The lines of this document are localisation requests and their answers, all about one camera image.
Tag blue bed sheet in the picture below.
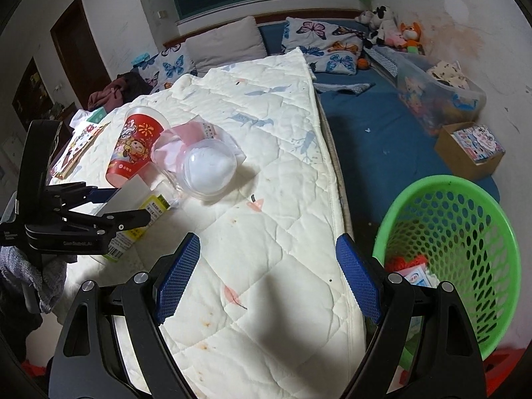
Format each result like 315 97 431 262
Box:
258 21 501 233

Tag red crumpled wrapper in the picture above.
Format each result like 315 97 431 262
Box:
384 255 429 275

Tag brown wooden door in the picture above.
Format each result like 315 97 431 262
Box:
50 0 102 111

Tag cartoon printed card box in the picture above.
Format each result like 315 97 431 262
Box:
452 127 504 163

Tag green plastic basket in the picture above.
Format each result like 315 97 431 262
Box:
372 175 522 360

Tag grey striped cloth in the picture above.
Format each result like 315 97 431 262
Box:
314 81 375 94

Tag cartoon picture book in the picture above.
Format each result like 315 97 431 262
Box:
48 121 111 181

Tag white plastic bag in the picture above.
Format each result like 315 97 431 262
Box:
68 108 94 127

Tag blue butterfly print pillow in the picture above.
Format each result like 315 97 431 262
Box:
137 44 196 94

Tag red plastic stool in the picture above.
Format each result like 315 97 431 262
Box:
484 349 524 399

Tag grey pillow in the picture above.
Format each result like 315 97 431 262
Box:
185 16 269 77

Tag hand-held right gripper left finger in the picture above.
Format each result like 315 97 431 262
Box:
48 232 201 399

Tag spotted white cloth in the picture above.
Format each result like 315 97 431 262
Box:
426 60 470 90

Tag cardboard box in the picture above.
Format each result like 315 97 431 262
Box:
434 122 505 181

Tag clear bag with pink contents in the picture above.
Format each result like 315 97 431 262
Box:
150 113 247 192

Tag clear plastic storage bin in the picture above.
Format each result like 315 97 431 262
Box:
395 52 487 136

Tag clear bottle with yellow label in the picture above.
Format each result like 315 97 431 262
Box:
97 175 179 263

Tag purple butterfly print pillow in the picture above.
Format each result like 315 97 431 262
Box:
282 17 366 75

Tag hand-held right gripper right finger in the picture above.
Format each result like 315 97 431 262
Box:
336 233 487 399

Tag white and blue milk carton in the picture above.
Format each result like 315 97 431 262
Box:
391 264 441 287

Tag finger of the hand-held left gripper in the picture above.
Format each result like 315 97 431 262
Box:
62 209 151 233
44 181 123 212

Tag dark wall board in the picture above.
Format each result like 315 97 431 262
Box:
12 57 51 131

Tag clear plastic dome lid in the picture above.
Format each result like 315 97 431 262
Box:
177 139 244 202

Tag white quilted blanket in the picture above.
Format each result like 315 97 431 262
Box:
46 47 368 399

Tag blue checkered cloth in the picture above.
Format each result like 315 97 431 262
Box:
363 46 400 77

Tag dark red clothes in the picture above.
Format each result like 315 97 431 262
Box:
87 71 152 111

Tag orange fox plush toy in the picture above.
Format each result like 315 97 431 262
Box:
397 22 425 53

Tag red printed snack cup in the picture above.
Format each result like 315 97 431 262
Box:
105 106 171 189

